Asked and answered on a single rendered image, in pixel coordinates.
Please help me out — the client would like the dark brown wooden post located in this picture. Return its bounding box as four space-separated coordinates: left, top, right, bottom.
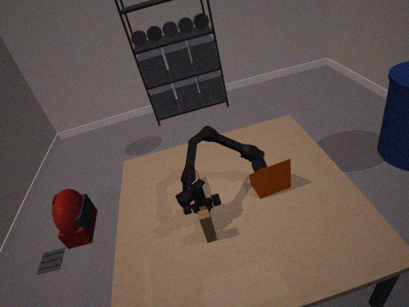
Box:
197 209 217 243

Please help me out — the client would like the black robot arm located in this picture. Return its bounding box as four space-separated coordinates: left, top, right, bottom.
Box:
175 126 267 208

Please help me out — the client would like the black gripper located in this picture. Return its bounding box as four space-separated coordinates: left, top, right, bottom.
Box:
183 194 221 215

